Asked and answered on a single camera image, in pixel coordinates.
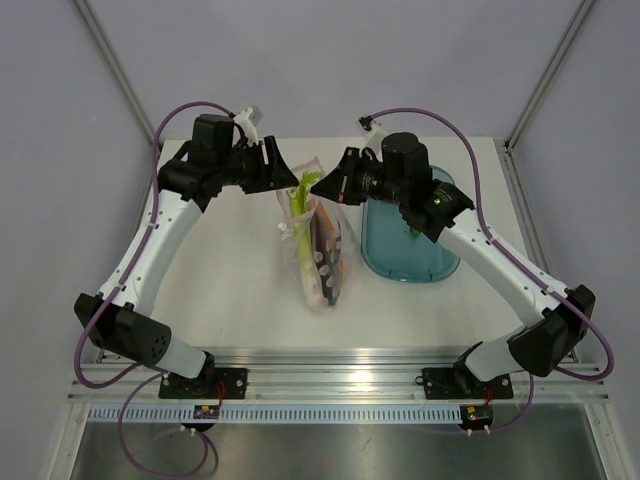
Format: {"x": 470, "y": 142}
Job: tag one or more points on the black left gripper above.
{"x": 274, "y": 174}

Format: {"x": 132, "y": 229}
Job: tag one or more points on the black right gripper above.
{"x": 340, "y": 185}

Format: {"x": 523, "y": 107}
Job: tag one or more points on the celery stalk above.
{"x": 301, "y": 231}

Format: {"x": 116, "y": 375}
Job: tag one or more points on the clear zip top bag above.
{"x": 351, "y": 245}

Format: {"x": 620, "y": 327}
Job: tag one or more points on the orange papaya slice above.
{"x": 327, "y": 246}

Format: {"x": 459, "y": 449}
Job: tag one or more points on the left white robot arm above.
{"x": 118, "y": 318}

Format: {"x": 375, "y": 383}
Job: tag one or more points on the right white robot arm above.
{"x": 552, "y": 315}

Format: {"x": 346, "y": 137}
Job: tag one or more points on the teal plastic tray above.
{"x": 391, "y": 252}

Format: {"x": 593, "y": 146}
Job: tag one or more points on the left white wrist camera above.
{"x": 248, "y": 120}

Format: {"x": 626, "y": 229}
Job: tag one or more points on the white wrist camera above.
{"x": 374, "y": 133}
{"x": 248, "y": 120}

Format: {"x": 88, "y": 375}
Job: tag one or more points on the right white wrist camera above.
{"x": 374, "y": 133}

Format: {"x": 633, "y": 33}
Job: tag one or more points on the aluminium mounting rail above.
{"x": 331, "y": 376}

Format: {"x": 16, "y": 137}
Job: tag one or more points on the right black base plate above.
{"x": 449, "y": 383}

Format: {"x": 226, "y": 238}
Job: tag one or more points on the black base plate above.
{"x": 230, "y": 383}
{"x": 449, "y": 383}

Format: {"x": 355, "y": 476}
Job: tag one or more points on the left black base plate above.
{"x": 230, "y": 383}

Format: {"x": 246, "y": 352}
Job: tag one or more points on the left aluminium frame post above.
{"x": 98, "y": 35}

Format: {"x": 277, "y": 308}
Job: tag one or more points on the aluminium frame post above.
{"x": 562, "y": 51}
{"x": 98, "y": 35}

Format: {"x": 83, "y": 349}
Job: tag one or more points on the white slotted cable duct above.
{"x": 277, "y": 414}

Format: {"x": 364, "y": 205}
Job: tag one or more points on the right aluminium frame post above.
{"x": 562, "y": 51}

